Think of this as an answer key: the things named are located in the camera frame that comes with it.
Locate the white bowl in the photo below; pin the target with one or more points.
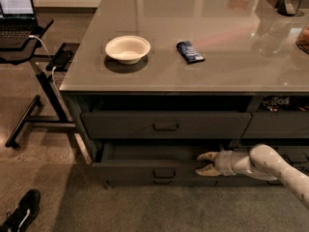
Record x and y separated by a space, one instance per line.
127 50

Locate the dark glass jug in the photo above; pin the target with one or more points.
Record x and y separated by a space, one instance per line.
288 7

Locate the black sneaker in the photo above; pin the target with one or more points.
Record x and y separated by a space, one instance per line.
25 212

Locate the blue snack packet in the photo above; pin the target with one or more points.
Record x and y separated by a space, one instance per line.
189 53

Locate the black phone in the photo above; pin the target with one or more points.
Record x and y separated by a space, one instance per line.
61 59

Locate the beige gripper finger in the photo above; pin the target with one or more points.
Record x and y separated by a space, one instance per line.
208 171
207 156

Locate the black chips bag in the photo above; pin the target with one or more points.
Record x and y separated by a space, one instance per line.
285 103

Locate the open black laptop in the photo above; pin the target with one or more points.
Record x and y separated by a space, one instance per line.
18 21

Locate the brown item in dish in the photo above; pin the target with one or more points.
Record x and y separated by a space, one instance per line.
303 40

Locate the grey counter cabinet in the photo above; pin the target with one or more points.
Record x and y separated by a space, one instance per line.
250 53

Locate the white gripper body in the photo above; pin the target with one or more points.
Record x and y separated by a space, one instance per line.
224 163

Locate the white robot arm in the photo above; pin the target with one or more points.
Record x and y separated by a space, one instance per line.
262 163

